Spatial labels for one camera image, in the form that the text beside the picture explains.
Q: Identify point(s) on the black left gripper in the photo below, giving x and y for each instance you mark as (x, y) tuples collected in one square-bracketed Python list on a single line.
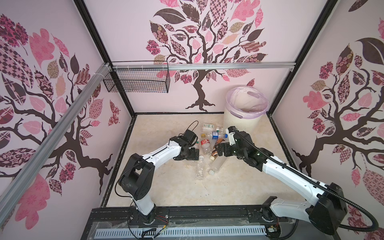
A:
[(192, 156)]

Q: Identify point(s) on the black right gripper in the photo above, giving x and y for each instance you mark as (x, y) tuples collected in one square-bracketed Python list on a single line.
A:
[(226, 146)]

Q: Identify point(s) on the brown Nescafe bottle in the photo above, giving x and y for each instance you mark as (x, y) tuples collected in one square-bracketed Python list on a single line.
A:
[(214, 153)]

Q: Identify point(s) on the yellow cap blue label bottle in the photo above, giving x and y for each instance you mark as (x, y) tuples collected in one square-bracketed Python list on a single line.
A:
[(213, 135)]

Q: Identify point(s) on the clear bottle white cap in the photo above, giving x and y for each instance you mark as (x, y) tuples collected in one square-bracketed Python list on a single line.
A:
[(216, 163)]

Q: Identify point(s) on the red label clear bottle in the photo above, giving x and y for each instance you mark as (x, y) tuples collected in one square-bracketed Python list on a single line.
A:
[(206, 146)]

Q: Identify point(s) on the clear crushed bottle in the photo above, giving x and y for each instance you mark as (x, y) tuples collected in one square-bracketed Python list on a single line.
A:
[(200, 170)]

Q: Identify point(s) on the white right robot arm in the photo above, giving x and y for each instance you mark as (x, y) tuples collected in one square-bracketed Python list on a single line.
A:
[(320, 207)]

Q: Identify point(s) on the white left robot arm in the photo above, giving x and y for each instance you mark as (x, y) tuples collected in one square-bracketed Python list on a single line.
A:
[(137, 176)]

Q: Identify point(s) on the white waste bin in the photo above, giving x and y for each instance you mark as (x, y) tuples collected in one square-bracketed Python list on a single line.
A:
[(241, 124)]

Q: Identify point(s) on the purple bin liner bag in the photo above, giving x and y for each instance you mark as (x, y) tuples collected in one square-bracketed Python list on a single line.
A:
[(246, 102)]

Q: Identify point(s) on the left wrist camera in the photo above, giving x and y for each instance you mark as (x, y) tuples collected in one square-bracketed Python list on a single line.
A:
[(190, 137)]

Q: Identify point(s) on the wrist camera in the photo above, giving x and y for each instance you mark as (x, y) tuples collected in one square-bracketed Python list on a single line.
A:
[(190, 137), (233, 135)]

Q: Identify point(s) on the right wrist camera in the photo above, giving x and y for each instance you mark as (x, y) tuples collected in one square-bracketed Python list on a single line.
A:
[(233, 135)]

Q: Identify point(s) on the black wire basket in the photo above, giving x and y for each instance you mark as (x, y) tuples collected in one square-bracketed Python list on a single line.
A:
[(138, 77)]

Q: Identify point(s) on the white slotted cable duct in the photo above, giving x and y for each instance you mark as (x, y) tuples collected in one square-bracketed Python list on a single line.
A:
[(178, 232)]

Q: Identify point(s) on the aluminium rail back wall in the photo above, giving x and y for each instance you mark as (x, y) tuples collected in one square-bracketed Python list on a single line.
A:
[(220, 66)]

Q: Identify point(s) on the aluminium rail wall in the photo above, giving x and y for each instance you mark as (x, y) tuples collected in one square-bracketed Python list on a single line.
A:
[(220, 66), (22, 181)]

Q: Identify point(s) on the black base frame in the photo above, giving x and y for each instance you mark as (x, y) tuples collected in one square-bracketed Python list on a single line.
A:
[(206, 216)]

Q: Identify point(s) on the aluminium rail left wall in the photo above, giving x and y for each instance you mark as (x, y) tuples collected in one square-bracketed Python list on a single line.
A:
[(22, 181)]

